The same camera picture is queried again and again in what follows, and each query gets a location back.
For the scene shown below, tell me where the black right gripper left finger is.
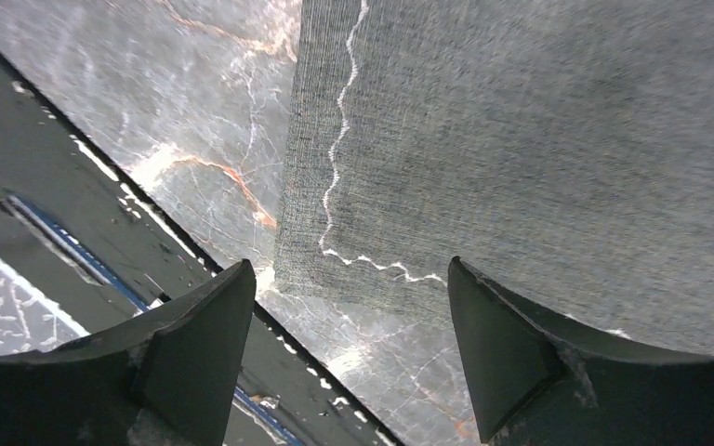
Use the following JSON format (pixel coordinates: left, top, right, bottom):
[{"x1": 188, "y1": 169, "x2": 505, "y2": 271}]
[{"x1": 0, "y1": 260, "x2": 257, "y2": 445}]

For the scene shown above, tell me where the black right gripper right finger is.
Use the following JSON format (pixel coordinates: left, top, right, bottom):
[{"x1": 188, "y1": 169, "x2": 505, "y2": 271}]
[{"x1": 448, "y1": 257, "x2": 714, "y2": 445}]

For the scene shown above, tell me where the grey cloth napkin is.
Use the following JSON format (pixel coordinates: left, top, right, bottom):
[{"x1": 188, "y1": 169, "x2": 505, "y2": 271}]
[{"x1": 274, "y1": 1, "x2": 714, "y2": 354}]

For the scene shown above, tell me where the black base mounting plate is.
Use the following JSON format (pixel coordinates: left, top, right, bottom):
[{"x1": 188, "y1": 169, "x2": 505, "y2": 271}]
[{"x1": 0, "y1": 54, "x2": 397, "y2": 445}]

